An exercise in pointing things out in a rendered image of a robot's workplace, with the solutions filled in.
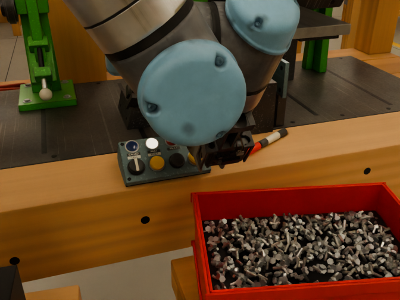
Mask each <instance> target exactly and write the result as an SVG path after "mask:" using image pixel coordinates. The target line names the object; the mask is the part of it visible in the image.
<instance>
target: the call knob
mask: <svg viewBox="0 0 400 300"><path fill-rule="evenodd" d="M144 167H145V165H144V162H143V161H142V160H140V159H138V158H135V159H132V160H131V161H130V162H129V170H130V171H131V172H132V173H134V174H139V173H141V172H143V170H144Z"/></svg>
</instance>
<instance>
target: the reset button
mask: <svg viewBox="0 0 400 300"><path fill-rule="evenodd" d="M150 166H151V167H152V168H153V169H154V170H160V169H162V168H163V166H164V160H163V158H162V157H160V156H154V157H152V158H151V160H150Z"/></svg>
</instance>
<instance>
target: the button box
mask: <svg viewBox="0 0 400 300"><path fill-rule="evenodd" d="M150 138H153V139H156V140H157V142H158V146H157V147H156V148H149V147H148V146H147V145H146V141H147V140H148V139H150ZM130 141H134V142H136V143H137V145H138V148H137V150H135V151H129V150H127V148H126V144H127V143H128V142H130ZM174 153H180V154H182V155H183V156H184V159H185V161H184V163H183V165H181V166H180V167H175V166H173V165H172V164H171V162H170V158H171V156H172V155H173V154H174ZM154 156H160V157H162V158H163V160H164V166H163V168H162V169H160V170H154V169H153V168H152V167H151V166H150V160H151V158H152V157H154ZM188 156H189V151H188V149H187V147H186V146H181V145H176V144H175V145H173V146H171V145H169V144H168V143H167V142H166V140H165V139H163V138H162V137H161V136H159V137H149V138H146V139H137V140H129V141H124V142H119V143H118V150H117V159H118V165H119V168H120V171H121V175H122V178H123V181H124V184H125V185H126V187H128V186H135V185H142V184H146V183H153V182H160V181H164V180H171V179H178V178H182V177H189V176H195V175H200V174H206V173H210V171H211V166H209V167H207V166H205V164H204V165H203V167H202V172H201V173H200V172H199V171H198V168H197V166H196V165H195V164H192V163H191V162H190V161H189V158H188ZM135 158H138V159H140V160H142V161H143V162H144V165H145V167H144V170H143V172H141V173H139V174H134V173H132V172H131V171H130V170H129V162H130V161H131V160H132V159H135Z"/></svg>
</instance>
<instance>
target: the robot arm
mask: <svg viewBox="0 0 400 300"><path fill-rule="evenodd" d="M63 2H64V3H65V4H66V6H67V7H68V8H69V9H70V11H71V12H72V13H73V14H74V16H75V17H76V18H77V19H78V21H79V22H80V24H81V25H82V26H83V27H84V28H85V30H86V31H87V32H88V34H89V35H90V36H91V38H92V39H93V40H94V41H95V43H96V44H97V45H98V46H99V48H100V49H101V51H102V52H103V53H104V54H105V63H106V68H107V71H108V72H109V73H110V74H111V75H113V76H121V77H122V78H123V79H124V81H125V82H126V83H127V84H128V85H129V87H130V88H131V90H132V91H133V92H134V93H135V95H136V96H137V102H138V105H139V109H140V111H141V113H142V115H143V116H144V118H145V119H146V120H147V121H148V123H149V125H150V126H151V127H152V129H153V130H154V131H155V132H156V133H157V134H158V135H159V136H161V137H162V138H163V139H165V140H167V141H169V142H171V143H174V144H176V145H181V146H186V147H187V149H188V151H189V152H190V154H191V156H193V157H194V159H195V162H196V166H197V168H198V171H199V172H200V173H201V172H202V167H203V165H204V164H205V166H207V167H209V166H214V165H219V167H220V168H221V169H223V168H224V167H225V165H227V164H234V163H238V162H239V161H242V160H243V162H245V161H246V160H247V158H248V157H249V155H250V153H251V151H252V150H253V148H254V146H255V144H254V140H253V138H252V135H251V132H250V130H253V129H254V127H255V125H256V124H255V121H254V118H253V115H252V112H253V110H254V108H255V107H256V106H257V104H258V103H259V101H260V99H261V97H262V95H263V93H264V91H265V89H266V87H267V86H268V84H269V82H270V80H271V78H272V76H273V74H274V72H275V71H276V69H277V67H278V65H279V63H280V61H281V59H282V57H283V56H284V54H285V52H287V51H288V49H289V47H290V45H291V41H292V38H293V36H294V34H295V32H296V29H297V25H298V23H299V19H300V9H299V4H298V3H297V0H226V1H225V2H224V1H211V2H195V1H193V0H63ZM248 149H249V150H248ZM246 152H247V153H246Z"/></svg>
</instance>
